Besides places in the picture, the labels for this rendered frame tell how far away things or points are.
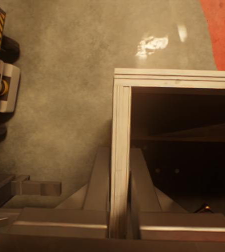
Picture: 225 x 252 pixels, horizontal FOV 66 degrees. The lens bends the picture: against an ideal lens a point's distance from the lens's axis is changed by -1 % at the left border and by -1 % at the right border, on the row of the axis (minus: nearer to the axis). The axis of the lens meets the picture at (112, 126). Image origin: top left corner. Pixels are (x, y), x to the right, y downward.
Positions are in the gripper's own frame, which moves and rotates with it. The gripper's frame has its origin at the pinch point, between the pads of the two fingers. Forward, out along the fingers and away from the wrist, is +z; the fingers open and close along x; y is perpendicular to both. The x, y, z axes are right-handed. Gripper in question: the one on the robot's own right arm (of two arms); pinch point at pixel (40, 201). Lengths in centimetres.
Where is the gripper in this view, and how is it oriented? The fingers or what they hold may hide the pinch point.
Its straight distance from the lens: 36.0
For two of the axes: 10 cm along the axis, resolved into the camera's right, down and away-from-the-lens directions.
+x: -0.2, 0.9, -10.0
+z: 10.0, 0.3, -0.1
